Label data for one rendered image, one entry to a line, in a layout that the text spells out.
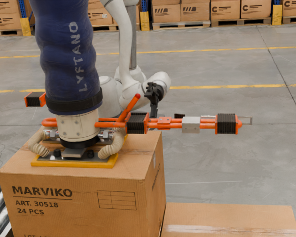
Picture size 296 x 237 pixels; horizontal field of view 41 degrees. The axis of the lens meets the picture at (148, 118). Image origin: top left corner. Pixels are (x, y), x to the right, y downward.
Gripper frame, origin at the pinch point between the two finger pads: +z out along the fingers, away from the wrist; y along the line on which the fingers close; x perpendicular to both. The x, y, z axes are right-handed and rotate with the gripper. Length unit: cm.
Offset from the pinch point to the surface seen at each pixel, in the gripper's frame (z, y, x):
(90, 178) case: 34.3, 13.7, 17.6
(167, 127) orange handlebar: 16.8, 0.5, -9.9
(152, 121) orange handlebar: 12.9, -0.5, -3.6
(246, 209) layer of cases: -3, 53, -43
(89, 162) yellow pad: 27.7, 10.8, 19.7
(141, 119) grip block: 14.0, -1.8, 0.7
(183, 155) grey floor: -148, 108, 3
